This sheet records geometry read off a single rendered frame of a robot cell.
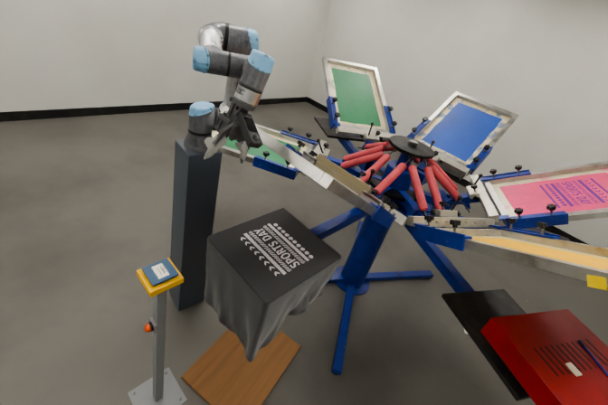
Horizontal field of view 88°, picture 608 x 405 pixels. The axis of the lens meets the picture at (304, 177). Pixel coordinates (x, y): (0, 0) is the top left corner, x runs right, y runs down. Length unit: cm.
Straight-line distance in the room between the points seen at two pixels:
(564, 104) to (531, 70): 60
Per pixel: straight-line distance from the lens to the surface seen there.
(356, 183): 158
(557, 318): 180
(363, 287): 290
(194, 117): 164
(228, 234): 158
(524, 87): 537
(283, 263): 149
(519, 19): 546
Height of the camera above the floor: 200
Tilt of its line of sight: 29 degrees down
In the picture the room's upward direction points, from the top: 16 degrees clockwise
